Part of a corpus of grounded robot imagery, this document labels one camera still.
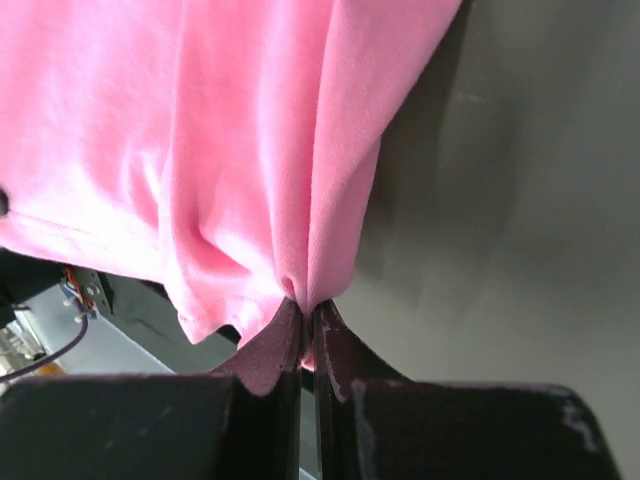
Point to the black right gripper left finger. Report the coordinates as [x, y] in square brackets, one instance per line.
[238, 421]

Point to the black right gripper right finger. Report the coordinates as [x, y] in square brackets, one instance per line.
[375, 423]

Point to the pink t shirt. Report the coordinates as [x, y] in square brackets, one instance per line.
[223, 149]

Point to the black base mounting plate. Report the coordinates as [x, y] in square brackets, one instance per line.
[138, 309]

